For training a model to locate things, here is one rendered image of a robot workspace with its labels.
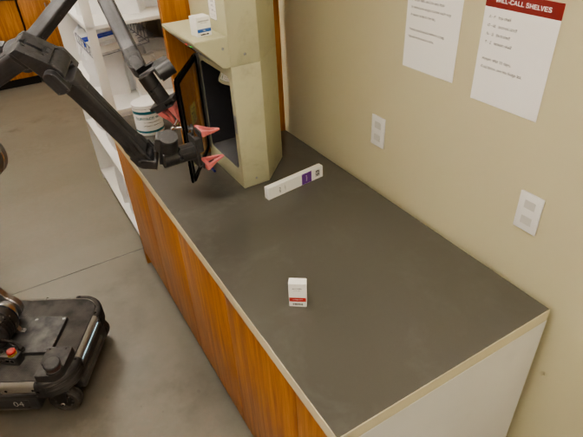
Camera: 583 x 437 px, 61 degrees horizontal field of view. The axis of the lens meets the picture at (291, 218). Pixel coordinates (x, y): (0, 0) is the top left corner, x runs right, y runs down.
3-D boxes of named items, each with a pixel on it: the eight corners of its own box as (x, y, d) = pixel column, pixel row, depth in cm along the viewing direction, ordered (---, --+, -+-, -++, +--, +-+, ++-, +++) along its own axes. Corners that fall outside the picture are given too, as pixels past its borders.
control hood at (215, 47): (194, 46, 189) (190, 18, 183) (231, 68, 166) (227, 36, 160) (165, 51, 184) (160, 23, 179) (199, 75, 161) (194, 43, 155)
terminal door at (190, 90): (209, 147, 212) (195, 52, 189) (193, 185, 187) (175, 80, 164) (207, 147, 212) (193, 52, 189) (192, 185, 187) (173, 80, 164)
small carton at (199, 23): (205, 31, 166) (202, 13, 163) (212, 35, 163) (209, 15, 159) (191, 35, 164) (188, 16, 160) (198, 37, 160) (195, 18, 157)
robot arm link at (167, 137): (142, 147, 162) (139, 167, 157) (139, 122, 152) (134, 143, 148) (180, 150, 164) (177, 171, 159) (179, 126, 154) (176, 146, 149)
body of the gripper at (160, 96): (157, 107, 184) (144, 89, 180) (179, 94, 181) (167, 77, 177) (152, 114, 179) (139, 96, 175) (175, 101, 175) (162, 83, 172)
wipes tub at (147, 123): (160, 122, 248) (153, 94, 240) (168, 131, 239) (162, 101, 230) (134, 129, 243) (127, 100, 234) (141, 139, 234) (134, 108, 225)
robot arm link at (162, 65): (134, 72, 181) (127, 59, 173) (161, 55, 183) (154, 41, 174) (153, 95, 179) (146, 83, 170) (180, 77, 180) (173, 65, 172)
